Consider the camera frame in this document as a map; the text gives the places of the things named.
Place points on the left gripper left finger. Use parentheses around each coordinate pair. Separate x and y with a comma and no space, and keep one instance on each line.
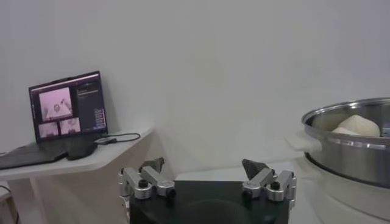
(155,179)

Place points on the stainless steel steamer basket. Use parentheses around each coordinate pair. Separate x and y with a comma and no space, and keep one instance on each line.
(350,158)

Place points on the black computer mouse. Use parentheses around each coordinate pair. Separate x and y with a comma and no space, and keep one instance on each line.
(80,150)

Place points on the black laptop with dark screen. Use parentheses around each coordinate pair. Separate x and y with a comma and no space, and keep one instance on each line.
(88,100)

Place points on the white steamed baozi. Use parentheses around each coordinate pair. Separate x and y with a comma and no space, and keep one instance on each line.
(342,131)
(361,124)

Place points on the white side table with mouse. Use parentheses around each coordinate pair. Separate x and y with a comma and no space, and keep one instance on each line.
(122,149)

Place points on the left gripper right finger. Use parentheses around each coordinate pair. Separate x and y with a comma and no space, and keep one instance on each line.
(262,179)

